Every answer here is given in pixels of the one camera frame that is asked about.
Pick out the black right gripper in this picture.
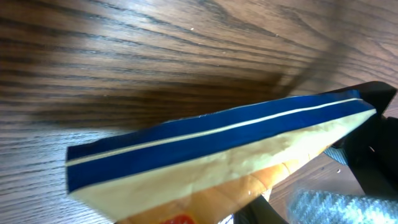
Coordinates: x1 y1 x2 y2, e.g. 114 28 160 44
320 81 397 199

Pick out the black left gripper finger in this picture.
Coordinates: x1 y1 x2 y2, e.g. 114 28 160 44
233 195 288 224

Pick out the yellow snack packet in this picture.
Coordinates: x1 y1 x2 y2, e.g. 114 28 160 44
66 90 376 223

